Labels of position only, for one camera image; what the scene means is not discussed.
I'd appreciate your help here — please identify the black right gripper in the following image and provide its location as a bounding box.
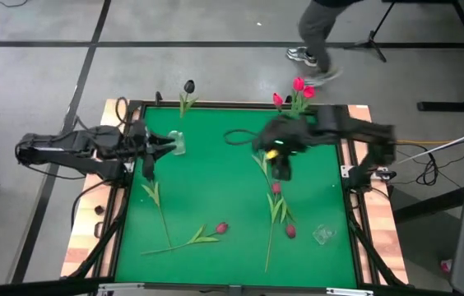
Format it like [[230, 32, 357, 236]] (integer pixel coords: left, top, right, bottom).
[[252, 117, 322, 181]]

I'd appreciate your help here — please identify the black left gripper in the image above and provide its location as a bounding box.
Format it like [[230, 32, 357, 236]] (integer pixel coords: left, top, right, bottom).
[[127, 119, 178, 181]]

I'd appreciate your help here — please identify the cut crystal glass vase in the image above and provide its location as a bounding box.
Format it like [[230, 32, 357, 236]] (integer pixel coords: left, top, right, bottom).
[[167, 129, 188, 156]]

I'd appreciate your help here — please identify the small glass vase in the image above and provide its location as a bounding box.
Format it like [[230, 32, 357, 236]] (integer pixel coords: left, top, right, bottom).
[[312, 224, 337, 246]]

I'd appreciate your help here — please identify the green table mat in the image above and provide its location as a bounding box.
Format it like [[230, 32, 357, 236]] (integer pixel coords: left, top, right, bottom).
[[114, 105, 359, 289]]

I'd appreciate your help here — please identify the walking person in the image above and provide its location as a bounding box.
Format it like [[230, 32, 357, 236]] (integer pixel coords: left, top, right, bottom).
[[285, 0, 364, 87]]

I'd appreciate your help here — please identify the black floor tripod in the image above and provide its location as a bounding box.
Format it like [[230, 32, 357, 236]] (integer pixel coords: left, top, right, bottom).
[[341, 0, 401, 63]]

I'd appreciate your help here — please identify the black table frame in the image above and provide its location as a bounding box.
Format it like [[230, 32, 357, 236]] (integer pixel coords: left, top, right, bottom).
[[63, 98, 408, 291]]

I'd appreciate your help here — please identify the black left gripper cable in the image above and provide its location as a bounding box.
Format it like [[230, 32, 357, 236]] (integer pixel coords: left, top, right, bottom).
[[114, 96, 142, 128]]

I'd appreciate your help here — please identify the black left base cable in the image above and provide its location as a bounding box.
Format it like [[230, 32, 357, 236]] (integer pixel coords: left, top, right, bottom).
[[69, 179, 108, 234]]

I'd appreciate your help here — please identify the pale metal frame bracket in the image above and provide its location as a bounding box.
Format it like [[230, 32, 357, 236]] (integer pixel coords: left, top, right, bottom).
[[325, 287, 375, 296], [96, 282, 145, 294]]

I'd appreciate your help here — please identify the yellow cable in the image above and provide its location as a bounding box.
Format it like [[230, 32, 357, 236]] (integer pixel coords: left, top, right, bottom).
[[396, 138, 464, 146]]

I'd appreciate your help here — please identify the black floor cable bundle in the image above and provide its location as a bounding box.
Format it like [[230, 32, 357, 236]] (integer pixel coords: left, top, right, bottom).
[[415, 151, 441, 187]]

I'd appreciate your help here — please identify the black desk leg frame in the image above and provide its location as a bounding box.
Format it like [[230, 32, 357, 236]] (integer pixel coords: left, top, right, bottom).
[[381, 0, 464, 113]]

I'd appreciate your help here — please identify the white cable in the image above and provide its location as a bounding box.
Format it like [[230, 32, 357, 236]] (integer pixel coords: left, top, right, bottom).
[[396, 122, 464, 164]]

